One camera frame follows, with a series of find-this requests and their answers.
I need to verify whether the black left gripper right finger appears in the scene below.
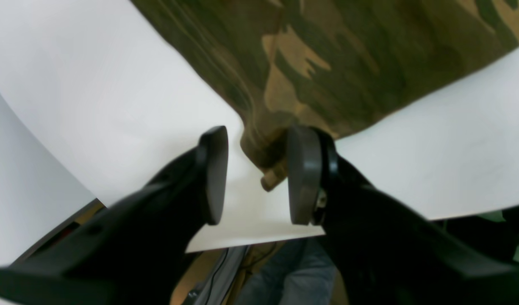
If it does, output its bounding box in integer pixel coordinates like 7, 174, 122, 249
287, 126, 519, 305

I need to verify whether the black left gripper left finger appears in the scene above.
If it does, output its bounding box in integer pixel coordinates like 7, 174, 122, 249
0, 126, 228, 305

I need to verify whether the camouflage t-shirt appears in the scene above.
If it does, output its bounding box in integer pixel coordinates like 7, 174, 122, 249
132, 0, 519, 191

